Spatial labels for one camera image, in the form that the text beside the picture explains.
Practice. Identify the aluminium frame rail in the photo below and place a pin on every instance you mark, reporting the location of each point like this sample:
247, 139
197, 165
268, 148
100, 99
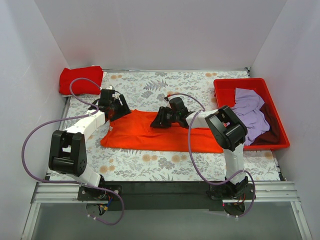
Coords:
67, 193

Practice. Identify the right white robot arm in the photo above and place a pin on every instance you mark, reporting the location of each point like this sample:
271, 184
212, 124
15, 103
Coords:
228, 131

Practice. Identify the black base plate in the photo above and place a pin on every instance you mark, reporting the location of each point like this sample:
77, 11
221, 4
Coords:
165, 195

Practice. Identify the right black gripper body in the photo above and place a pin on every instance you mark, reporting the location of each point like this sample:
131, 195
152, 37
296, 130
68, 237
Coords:
163, 117

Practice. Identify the folded red t shirt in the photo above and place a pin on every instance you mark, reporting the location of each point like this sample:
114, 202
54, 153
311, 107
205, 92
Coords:
80, 81

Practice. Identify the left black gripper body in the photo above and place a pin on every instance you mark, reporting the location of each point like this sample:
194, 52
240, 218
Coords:
118, 108

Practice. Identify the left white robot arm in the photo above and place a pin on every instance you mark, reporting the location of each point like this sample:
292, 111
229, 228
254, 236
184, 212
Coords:
68, 153

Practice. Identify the red plastic bin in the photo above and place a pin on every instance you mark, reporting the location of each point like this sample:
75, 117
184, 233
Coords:
225, 90

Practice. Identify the orange t shirt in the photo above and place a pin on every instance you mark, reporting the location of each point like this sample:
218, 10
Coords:
133, 132

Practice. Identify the lavender t shirt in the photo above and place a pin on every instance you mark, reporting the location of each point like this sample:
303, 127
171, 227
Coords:
247, 107

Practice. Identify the dark maroon t shirt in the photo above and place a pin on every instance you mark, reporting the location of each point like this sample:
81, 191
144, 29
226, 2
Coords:
272, 136

